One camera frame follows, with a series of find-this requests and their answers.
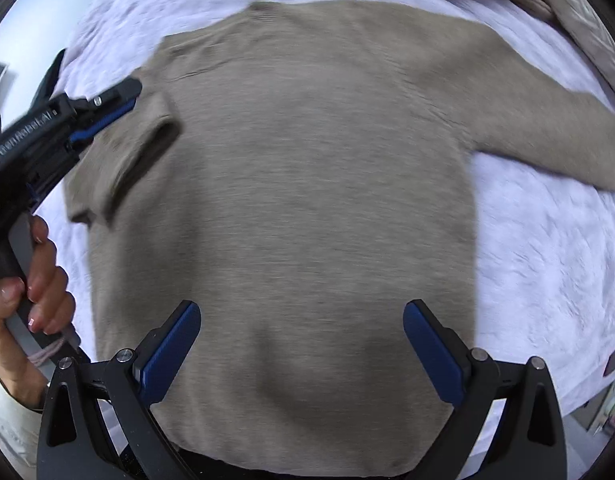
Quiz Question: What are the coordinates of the taupe knitted sweater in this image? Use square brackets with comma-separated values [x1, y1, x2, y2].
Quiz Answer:
[65, 0, 615, 477]

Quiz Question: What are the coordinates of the white sleeved left forearm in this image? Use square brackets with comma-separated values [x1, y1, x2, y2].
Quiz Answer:
[0, 381, 42, 480]

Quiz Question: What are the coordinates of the person's left hand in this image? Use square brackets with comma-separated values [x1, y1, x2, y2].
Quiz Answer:
[0, 214, 78, 409]

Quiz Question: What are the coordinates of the lavender embossed bed blanket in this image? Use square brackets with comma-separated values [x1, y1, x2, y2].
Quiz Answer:
[59, 0, 615, 411]

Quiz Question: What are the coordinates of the round white pleated cushion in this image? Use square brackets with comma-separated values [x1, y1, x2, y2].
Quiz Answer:
[546, 0, 615, 93]

